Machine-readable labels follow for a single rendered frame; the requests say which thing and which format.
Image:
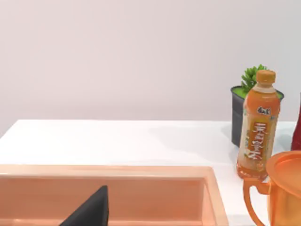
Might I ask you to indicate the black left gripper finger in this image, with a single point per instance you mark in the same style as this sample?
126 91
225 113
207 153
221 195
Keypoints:
94 209

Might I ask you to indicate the shallow salmon-coloured box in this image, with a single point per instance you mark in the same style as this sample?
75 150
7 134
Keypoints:
150 195

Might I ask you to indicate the grey plant pot green plant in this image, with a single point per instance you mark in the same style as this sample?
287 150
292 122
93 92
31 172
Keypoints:
238 113

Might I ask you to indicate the orange bottle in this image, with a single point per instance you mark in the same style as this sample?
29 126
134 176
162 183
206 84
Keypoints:
258 131

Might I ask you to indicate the red bottle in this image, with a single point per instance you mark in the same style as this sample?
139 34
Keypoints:
296 134

